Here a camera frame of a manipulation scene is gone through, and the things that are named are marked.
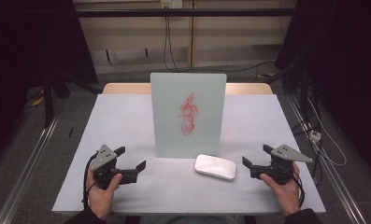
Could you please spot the white wall outlet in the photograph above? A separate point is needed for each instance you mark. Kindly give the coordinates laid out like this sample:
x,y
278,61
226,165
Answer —
x,y
170,3

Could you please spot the aluminium floor rail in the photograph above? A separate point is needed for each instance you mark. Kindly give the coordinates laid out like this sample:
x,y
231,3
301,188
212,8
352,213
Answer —
x,y
24,174
335,186

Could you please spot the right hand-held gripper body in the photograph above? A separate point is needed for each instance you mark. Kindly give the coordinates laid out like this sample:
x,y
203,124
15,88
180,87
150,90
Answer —
x,y
281,165

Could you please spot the black curtain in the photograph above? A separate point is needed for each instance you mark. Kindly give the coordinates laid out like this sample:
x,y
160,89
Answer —
x,y
345,62
24,46

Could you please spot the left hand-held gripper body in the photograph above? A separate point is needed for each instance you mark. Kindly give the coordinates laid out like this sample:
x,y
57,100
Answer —
x,y
104,161

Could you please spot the white whiteboard eraser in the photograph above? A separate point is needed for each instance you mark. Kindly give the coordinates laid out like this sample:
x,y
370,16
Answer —
x,y
216,166

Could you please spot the person's right dark sleeve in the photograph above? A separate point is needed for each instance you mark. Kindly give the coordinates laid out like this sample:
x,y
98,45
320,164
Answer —
x,y
303,217

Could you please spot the black horizontal bar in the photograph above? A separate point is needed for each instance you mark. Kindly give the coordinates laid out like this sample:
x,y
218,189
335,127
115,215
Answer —
x,y
127,12

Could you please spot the person's right hand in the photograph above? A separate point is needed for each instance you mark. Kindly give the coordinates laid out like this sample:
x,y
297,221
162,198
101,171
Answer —
x,y
284,194

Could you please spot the small black pen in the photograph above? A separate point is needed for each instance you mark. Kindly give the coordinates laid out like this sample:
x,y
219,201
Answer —
x,y
70,132

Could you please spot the person's dark sleeve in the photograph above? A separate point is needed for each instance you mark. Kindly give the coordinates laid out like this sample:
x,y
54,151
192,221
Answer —
x,y
303,217
86,217

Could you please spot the person's left hand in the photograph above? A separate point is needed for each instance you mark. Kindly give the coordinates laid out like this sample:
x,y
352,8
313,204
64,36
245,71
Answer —
x,y
102,196

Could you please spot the black metal stand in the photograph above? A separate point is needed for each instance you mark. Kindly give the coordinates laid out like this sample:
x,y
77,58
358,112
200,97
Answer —
x,y
48,102

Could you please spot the glass whiteboard with red scribble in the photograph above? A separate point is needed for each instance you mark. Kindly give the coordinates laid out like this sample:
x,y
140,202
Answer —
x,y
167,109

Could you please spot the person's left dark sleeve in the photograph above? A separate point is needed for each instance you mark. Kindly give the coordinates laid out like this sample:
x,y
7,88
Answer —
x,y
86,217

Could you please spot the white power strip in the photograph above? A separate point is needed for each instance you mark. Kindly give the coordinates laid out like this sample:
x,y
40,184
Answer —
x,y
315,135

